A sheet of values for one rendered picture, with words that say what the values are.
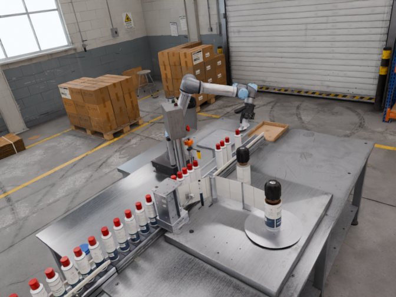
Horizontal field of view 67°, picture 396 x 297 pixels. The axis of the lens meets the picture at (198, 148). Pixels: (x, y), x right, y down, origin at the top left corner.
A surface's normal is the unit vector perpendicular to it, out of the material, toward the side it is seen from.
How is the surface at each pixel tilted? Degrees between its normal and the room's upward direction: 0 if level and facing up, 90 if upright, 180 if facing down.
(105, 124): 90
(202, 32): 90
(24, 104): 90
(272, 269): 0
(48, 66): 90
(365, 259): 0
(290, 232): 0
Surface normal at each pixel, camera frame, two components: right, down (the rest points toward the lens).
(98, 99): 0.79, 0.17
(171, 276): -0.12, -0.88
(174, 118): 0.29, 0.41
